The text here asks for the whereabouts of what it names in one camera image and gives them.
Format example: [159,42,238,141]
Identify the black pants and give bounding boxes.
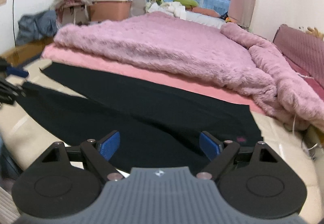
[17,63,262,173]

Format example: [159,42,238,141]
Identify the white crumpled clothes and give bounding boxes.
[146,2,187,20]

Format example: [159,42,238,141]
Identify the fluffy pink blanket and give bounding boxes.
[54,12,323,129]

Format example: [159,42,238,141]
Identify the mauve quilted sofa cover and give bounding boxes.
[273,24,323,98]

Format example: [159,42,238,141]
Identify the green pillow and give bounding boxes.
[174,0,199,8]

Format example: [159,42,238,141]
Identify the blue denim clothes pile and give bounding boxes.
[16,10,58,46]

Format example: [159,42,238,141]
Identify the wooden side cabinet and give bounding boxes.
[1,37,53,66]

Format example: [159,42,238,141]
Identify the pink bed sheet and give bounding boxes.
[41,43,264,114]

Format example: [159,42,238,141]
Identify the yellow plush toy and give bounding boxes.
[305,27,324,41]

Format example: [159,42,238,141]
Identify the pink plastic storage bin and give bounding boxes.
[89,0,132,22]

